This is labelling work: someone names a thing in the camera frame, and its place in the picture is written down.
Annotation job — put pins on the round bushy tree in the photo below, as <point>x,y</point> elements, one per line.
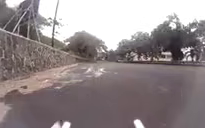
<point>85,43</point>

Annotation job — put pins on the grey asphalt road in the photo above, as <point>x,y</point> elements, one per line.
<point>130,93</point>

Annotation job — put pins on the pale building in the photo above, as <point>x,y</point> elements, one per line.
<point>166,56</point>

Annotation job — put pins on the dark utility pole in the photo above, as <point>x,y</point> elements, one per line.
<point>55,20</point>

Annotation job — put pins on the row of trees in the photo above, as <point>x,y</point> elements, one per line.
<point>166,38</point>

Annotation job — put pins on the robot's own part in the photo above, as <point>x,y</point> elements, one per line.
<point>66,125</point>
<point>138,124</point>

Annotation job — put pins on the sandy dirt verge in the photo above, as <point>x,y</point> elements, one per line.
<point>30,83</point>

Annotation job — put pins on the low kerb wall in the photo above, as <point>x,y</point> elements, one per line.
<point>170,62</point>

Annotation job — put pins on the dark stone wall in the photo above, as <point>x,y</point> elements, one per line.
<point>23,55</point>

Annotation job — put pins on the slanted pole frame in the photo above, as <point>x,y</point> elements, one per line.
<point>30,16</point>

